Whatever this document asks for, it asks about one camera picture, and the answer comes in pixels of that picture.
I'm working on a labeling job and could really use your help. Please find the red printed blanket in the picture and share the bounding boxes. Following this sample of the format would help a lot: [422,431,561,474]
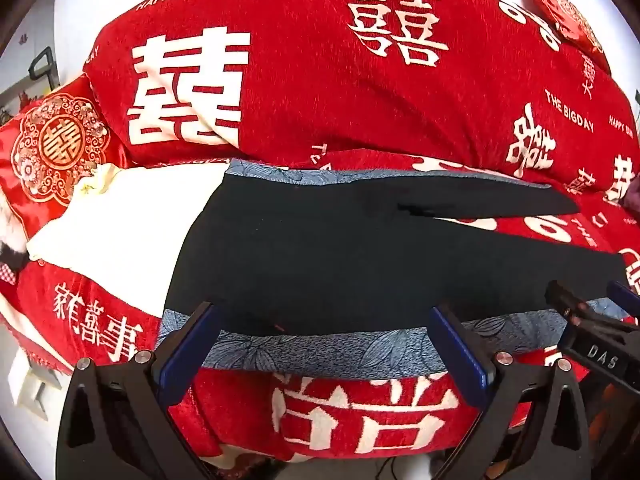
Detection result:
[0,0,640,467]

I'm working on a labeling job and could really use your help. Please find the black pants with blue trim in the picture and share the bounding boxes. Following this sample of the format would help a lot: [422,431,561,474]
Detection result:
[156,157,632,385]

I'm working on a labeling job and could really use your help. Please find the black and white cloth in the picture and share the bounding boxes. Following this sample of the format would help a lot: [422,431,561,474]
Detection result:
[0,199,32,273]

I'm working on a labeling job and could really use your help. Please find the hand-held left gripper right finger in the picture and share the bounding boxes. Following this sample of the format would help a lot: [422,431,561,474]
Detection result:
[430,303,597,480]

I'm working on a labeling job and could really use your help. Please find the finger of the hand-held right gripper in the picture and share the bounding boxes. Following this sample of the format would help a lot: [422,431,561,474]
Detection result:
[606,280,640,313]
[544,279,603,328]

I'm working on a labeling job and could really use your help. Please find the red cushion with gold medallion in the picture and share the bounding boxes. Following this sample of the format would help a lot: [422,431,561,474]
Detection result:
[0,74,132,243]
[516,0,615,75]

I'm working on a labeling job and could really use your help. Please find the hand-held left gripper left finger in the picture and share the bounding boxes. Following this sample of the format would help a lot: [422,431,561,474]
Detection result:
[55,302,222,480]

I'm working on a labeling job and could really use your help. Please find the black metal frame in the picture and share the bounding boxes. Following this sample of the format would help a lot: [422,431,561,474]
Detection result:
[27,46,64,97]

